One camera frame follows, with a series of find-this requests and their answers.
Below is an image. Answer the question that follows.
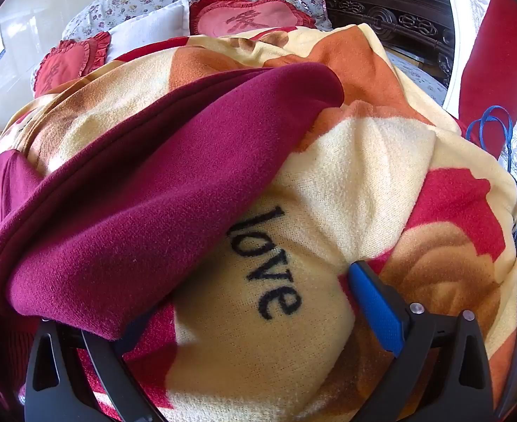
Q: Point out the red cloth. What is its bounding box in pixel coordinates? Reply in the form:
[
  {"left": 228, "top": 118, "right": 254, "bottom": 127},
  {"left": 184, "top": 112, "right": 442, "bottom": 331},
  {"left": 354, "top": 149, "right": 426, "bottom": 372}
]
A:
[{"left": 458, "top": 0, "right": 517, "bottom": 142}]

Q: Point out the dark carved wooden headboard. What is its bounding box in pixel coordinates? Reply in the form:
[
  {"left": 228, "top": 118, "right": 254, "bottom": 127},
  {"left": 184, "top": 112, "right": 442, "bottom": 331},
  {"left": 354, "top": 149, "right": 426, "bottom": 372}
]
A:
[{"left": 313, "top": 0, "right": 457, "bottom": 91}]

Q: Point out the white pillow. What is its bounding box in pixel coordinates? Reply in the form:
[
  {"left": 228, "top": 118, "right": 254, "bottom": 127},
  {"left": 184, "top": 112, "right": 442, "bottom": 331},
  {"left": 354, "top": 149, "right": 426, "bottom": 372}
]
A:
[{"left": 104, "top": 0, "right": 193, "bottom": 60}]

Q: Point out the maroon knit garment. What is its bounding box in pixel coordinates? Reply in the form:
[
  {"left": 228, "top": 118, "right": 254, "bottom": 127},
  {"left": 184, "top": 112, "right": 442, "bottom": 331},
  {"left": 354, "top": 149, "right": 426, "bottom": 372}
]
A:
[{"left": 0, "top": 64, "right": 345, "bottom": 342}]

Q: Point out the large red heart pillow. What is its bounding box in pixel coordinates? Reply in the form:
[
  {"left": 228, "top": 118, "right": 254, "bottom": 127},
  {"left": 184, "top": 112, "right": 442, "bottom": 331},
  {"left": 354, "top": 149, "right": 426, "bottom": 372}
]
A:
[{"left": 189, "top": 0, "right": 317, "bottom": 38}]

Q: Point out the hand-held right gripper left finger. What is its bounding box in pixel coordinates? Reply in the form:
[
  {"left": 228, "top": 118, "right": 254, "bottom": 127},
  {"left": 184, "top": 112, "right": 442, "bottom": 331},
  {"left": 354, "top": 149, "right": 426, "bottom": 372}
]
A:
[{"left": 23, "top": 312, "right": 168, "bottom": 422}]

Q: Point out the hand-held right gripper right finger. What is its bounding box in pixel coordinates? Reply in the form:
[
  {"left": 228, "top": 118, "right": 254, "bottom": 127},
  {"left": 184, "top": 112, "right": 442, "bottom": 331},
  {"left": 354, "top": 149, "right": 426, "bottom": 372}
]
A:
[{"left": 349, "top": 260, "right": 505, "bottom": 422}]

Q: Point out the printed fleece blanket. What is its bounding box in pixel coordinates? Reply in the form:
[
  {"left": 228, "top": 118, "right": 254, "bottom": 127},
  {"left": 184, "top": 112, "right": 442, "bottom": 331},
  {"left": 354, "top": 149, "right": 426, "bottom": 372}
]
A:
[{"left": 0, "top": 22, "right": 517, "bottom": 422}]

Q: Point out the small red heart pillow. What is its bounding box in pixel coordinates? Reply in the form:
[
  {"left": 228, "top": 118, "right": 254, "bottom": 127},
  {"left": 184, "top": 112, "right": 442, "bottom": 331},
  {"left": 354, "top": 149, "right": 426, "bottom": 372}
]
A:
[{"left": 33, "top": 32, "right": 112, "bottom": 97}]

